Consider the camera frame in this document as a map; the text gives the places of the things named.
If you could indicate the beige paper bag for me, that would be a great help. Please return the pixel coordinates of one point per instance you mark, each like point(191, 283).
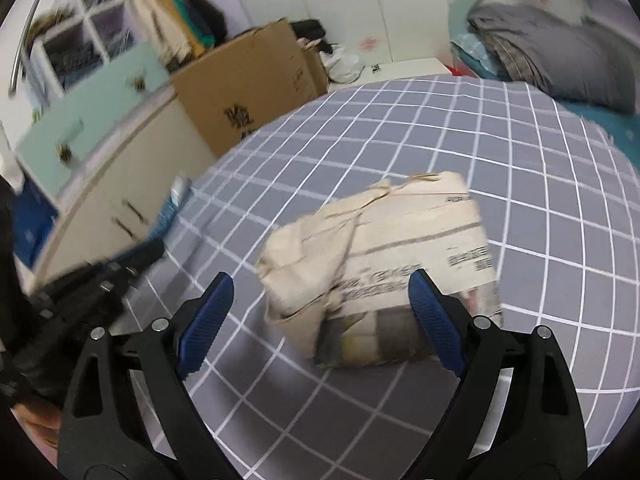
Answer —
point(380, 260)

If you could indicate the mint green drawer unit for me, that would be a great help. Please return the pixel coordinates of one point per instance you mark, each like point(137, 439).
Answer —
point(90, 110)

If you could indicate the silver blue wrapper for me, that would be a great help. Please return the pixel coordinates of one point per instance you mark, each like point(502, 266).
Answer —
point(172, 210)

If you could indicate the white wardrobe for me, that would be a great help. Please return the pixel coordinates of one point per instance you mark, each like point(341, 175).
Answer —
point(410, 10)

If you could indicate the large cardboard box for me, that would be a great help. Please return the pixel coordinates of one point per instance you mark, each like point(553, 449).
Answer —
point(240, 85)

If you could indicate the black bag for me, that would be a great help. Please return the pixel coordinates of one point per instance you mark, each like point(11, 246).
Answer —
point(310, 32)

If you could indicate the green hanging garment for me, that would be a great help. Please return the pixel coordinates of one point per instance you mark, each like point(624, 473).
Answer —
point(192, 15)

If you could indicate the white cubby shelf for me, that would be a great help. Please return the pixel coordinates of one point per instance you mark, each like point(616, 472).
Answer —
point(95, 25)

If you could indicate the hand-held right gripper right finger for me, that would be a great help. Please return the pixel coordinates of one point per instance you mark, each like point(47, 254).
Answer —
point(435, 325)

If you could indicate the beige hanging garment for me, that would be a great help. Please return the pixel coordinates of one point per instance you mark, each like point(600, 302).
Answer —
point(155, 15)

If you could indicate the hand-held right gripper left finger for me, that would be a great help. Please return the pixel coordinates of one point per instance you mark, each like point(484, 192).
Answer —
point(207, 320)

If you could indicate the small white plastic bag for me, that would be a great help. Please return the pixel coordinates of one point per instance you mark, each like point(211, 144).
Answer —
point(342, 62)

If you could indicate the person's left hand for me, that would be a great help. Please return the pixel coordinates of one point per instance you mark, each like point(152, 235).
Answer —
point(37, 422)

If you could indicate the white low cabinet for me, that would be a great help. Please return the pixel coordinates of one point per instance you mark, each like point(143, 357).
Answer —
point(125, 185)

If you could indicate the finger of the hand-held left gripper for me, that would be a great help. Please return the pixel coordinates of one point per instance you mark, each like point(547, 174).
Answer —
point(135, 262)

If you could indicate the small pink butterfly sticker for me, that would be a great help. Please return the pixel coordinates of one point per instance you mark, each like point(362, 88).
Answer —
point(369, 43)

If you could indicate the curved metal rod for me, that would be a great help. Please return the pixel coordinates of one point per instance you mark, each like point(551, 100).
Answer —
point(22, 45)

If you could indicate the blue plastic bag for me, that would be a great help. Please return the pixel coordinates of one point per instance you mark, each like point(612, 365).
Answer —
point(32, 220)

